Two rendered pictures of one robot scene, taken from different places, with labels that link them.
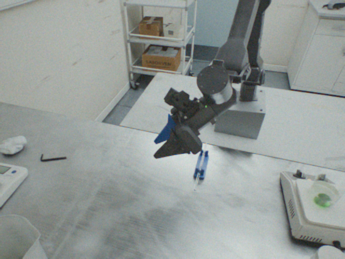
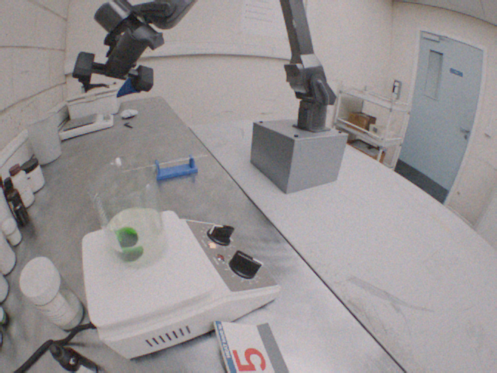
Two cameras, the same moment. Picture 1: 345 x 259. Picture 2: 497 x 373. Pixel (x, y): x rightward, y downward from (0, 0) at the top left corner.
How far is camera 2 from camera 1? 69 cm
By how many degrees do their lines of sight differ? 35
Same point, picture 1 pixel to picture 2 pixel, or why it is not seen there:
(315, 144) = (367, 251)
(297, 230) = not seen: hidden behind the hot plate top
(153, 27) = (361, 119)
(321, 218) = (90, 252)
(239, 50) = not seen: outside the picture
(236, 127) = (267, 160)
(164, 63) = not seen: hidden behind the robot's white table
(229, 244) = (78, 223)
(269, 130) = (325, 198)
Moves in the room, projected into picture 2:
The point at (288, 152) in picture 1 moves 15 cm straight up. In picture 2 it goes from (303, 231) to (325, 146)
